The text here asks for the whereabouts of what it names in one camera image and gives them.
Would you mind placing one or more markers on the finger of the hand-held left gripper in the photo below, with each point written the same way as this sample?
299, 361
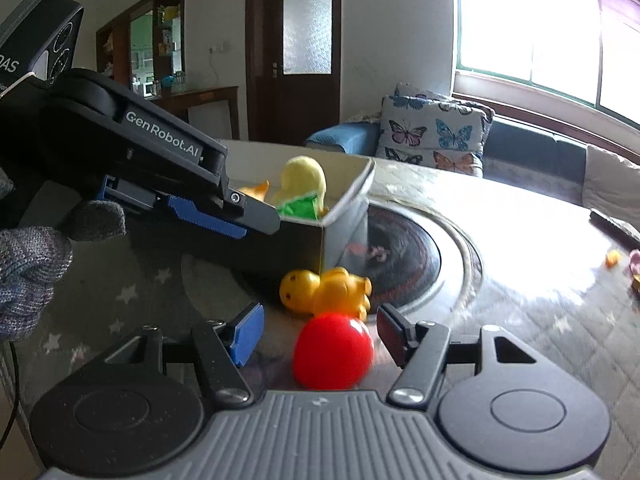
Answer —
210, 217

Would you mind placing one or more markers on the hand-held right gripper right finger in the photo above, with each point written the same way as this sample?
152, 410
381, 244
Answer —
392, 337

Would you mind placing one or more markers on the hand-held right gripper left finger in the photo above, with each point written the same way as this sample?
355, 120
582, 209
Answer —
247, 335

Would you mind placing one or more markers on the large yellow rubber animal toy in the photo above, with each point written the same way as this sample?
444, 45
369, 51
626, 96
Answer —
257, 192

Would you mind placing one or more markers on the red ball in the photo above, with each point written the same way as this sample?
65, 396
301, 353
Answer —
330, 350

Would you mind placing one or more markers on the small orange rubber duck toy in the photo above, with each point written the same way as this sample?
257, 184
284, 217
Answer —
325, 290

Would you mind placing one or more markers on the green toy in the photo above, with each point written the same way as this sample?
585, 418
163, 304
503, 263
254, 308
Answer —
297, 208

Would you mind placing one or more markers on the yellow plush chick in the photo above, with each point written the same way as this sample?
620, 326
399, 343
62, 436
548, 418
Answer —
305, 175

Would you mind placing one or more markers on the grey cardboard box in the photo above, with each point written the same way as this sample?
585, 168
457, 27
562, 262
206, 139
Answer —
345, 230

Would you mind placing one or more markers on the person's left hand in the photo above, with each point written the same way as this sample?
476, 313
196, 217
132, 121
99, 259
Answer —
30, 270

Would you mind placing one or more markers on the wooden shelf cabinet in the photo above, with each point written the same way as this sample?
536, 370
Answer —
117, 40

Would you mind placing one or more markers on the brown wooden side table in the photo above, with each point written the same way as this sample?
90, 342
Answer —
200, 95

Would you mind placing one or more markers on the blue cushion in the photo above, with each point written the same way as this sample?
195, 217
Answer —
340, 139

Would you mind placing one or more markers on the brown wooden door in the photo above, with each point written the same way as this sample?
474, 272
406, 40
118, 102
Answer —
260, 60

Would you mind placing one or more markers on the butterfly print pillow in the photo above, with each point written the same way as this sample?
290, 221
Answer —
420, 92
430, 135

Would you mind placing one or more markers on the dark blue sofa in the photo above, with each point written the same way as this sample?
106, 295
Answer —
530, 150

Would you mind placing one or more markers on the small orange toy piece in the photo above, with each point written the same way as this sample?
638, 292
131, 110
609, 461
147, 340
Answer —
613, 259

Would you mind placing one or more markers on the black remote control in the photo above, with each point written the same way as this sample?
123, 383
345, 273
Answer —
615, 225

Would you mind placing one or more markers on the small pink toy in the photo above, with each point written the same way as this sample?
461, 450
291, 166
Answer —
635, 261

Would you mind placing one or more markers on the grey cushion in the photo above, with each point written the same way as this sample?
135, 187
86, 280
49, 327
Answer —
612, 182

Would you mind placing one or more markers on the window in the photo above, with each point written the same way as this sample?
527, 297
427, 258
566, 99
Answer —
525, 15

